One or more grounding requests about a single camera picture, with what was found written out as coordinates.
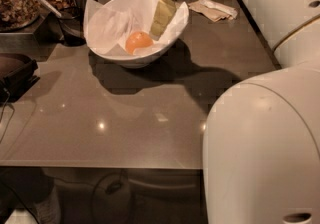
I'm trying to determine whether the crumpled beige napkin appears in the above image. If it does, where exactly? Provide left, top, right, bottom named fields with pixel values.
left=188, top=0, right=238, bottom=22

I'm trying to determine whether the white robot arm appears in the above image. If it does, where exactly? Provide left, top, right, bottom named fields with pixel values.
left=203, top=0, right=320, bottom=224

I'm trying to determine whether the black cable under table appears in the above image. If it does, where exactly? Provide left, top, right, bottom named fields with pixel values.
left=90, top=169, right=138, bottom=224

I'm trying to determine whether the black device on table edge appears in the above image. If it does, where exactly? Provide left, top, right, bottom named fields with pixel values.
left=0, top=53, right=38, bottom=103

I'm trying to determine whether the large glass jar of snacks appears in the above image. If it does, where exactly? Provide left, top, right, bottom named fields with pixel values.
left=0, top=0, right=40, bottom=32

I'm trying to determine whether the orange fruit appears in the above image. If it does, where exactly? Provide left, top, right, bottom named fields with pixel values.
left=125, top=31, right=153, bottom=54

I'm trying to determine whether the white paper sheet in bowl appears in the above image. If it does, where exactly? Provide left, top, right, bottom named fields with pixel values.
left=83, top=0, right=188, bottom=57

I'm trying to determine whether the grey metal tray stand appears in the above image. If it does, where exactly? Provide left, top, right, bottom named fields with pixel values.
left=0, top=14, right=63, bottom=61

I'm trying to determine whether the dark glass cup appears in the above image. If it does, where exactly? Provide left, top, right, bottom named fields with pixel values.
left=59, top=7, right=86, bottom=46

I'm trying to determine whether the white ceramic bowl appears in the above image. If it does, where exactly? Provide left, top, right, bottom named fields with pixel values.
left=84, top=0, right=190, bottom=70

